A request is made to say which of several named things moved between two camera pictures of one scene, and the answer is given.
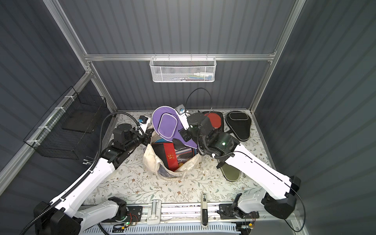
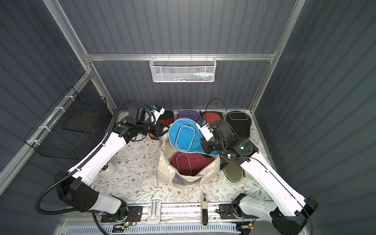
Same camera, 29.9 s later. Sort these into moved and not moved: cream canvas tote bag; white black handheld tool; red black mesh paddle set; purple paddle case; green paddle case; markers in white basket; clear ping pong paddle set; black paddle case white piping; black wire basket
Moved: cream canvas tote bag; red black mesh paddle set; purple paddle case
Not moved: clear ping pong paddle set; green paddle case; black wire basket; markers in white basket; white black handheld tool; black paddle case white piping
